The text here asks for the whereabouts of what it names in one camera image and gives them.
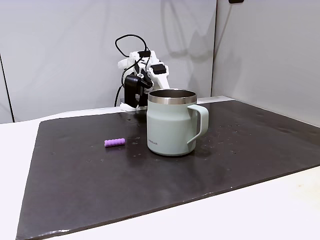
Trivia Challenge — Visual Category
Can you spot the purple pen grip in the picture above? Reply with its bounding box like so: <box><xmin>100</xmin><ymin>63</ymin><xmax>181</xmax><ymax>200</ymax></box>
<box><xmin>104</xmin><ymin>137</ymin><xmax>126</xmax><ymax>149</ymax></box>

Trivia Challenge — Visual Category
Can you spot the black camera box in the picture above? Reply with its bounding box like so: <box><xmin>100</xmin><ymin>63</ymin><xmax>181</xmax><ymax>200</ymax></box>
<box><xmin>124</xmin><ymin>74</ymin><xmax>143</xmax><ymax>109</ymax></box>

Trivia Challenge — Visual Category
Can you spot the pale green steel mug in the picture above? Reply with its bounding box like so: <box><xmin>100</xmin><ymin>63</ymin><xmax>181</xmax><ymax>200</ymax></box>
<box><xmin>146</xmin><ymin>89</ymin><xmax>210</xmax><ymax>157</ymax></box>

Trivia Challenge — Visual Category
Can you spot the black cable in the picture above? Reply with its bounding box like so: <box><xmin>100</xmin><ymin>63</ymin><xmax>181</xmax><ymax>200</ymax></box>
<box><xmin>114</xmin><ymin>34</ymin><xmax>151</xmax><ymax>107</ymax></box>

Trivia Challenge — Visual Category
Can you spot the black table mat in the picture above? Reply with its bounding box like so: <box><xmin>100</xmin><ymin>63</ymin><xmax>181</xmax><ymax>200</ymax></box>
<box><xmin>15</xmin><ymin>99</ymin><xmax>320</xmax><ymax>240</ymax></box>

